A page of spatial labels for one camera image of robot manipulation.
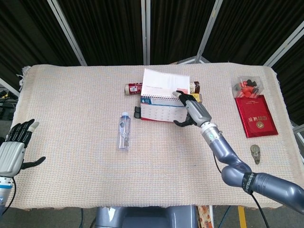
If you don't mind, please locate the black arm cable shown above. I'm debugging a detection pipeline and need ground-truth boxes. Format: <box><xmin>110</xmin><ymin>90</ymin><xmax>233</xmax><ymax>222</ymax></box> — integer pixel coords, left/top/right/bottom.
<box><xmin>212</xmin><ymin>153</ymin><xmax>268</xmax><ymax>228</ymax></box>
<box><xmin>3</xmin><ymin>177</ymin><xmax>18</xmax><ymax>213</ymax></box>

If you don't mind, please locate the aluminium screen frame post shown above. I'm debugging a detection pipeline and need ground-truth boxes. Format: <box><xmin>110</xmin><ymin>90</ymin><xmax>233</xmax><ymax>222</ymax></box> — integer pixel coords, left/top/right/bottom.
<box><xmin>47</xmin><ymin>0</ymin><xmax>88</xmax><ymax>67</ymax></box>
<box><xmin>194</xmin><ymin>0</ymin><xmax>224</xmax><ymax>64</ymax></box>
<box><xmin>140</xmin><ymin>0</ymin><xmax>152</xmax><ymax>65</ymax></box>
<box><xmin>263</xmin><ymin>26</ymin><xmax>304</xmax><ymax>67</ymax></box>

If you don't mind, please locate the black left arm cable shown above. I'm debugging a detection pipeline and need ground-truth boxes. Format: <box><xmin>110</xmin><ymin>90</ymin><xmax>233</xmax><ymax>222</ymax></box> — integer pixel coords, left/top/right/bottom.
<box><xmin>3</xmin><ymin>177</ymin><xmax>18</xmax><ymax>213</ymax></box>

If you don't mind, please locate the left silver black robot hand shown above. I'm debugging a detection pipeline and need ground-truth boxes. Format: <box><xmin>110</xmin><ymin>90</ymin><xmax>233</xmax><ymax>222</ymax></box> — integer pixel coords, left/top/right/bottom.
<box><xmin>0</xmin><ymin>119</ymin><xmax>46</xmax><ymax>178</ymax></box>

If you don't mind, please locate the red certificate booklet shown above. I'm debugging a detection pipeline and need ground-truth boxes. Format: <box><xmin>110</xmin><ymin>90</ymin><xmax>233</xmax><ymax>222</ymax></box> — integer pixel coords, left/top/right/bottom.
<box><xmin>234</xmin><ymin>95</ymin><xmax>278</xmax><ymax>139</ymax></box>

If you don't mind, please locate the gold wrapped packet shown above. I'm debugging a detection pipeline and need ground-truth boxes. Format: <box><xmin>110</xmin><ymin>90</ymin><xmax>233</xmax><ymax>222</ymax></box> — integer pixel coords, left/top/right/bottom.
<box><xmin>190</xmin><ymin>93</ymin><xmax>203</xmax><ymax>104</ymax></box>

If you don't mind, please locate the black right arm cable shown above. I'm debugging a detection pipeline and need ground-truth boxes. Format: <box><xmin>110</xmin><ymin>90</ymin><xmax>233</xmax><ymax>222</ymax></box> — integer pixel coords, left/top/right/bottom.
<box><xmin>212</xmin><ymin>153</ymin><xmax>268</xmax><ymax>228</ymax></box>

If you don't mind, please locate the clear plastic water bottle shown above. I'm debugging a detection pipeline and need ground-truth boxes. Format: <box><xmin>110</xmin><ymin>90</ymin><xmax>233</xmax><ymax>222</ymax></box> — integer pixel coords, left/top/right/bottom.
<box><xmin>118</xmin><ymin>112</ymin><xmax>132</xmax><ymax>151</ymax></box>

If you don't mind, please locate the white red desk calendar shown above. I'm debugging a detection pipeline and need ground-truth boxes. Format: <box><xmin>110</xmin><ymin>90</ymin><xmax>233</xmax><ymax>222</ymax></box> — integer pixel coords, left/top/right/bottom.
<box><xmin>140</xmin><ymin>68</ymin><xmax>190</xmax><ymax>123</ymax></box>

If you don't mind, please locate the beige woven tablecloth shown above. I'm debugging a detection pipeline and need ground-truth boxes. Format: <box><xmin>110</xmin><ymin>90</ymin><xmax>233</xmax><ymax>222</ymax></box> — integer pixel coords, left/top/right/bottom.
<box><xmin>10</xmin><ymin>63</ymin><xmax>299</xmax><ymax>211</ymax></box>

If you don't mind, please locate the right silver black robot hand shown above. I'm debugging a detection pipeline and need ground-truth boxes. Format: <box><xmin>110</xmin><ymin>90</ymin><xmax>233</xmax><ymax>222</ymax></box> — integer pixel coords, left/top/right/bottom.
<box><xmin>172</xmin><ymin>90</ymin><xmax>212</xmax><ymax>129</ymax></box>

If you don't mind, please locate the red snack tube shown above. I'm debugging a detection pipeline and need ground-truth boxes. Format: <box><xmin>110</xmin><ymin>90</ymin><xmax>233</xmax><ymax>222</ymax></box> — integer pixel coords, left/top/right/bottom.
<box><xmin>123</xmin><ymin>82</ymin><xmax>143</xmax><ymax>96</ymax></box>

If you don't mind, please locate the clear box of clips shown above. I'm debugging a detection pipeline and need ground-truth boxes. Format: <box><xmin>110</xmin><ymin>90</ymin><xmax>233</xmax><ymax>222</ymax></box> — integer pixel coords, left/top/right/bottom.
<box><xmin>231</xmin><ymin>75</ymin><xmax>264</xmax><ymax>99</ymax></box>

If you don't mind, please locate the grey robot torso base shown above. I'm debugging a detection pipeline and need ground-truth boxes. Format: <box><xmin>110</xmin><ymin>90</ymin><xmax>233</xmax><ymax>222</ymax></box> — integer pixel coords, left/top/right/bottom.
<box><xmin>95</xmin><ymin>206</ymin><xmax>199</xmax><ymax>228</ymax></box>

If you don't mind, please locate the brown patterned snack tube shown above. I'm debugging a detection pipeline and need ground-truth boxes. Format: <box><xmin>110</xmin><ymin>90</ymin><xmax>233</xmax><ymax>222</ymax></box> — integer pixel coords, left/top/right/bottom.
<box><xmin>189</xmin><ymin>81</ymin><xmax>201</xmax><ymax>94</ymax></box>

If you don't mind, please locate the orange patterned box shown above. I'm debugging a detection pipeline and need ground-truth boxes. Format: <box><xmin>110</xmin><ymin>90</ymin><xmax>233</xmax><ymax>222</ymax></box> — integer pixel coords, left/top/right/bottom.
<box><xmin>198</xmin><ymin>205</ymin><xmax>214</xmax><ymax>228</ymax></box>

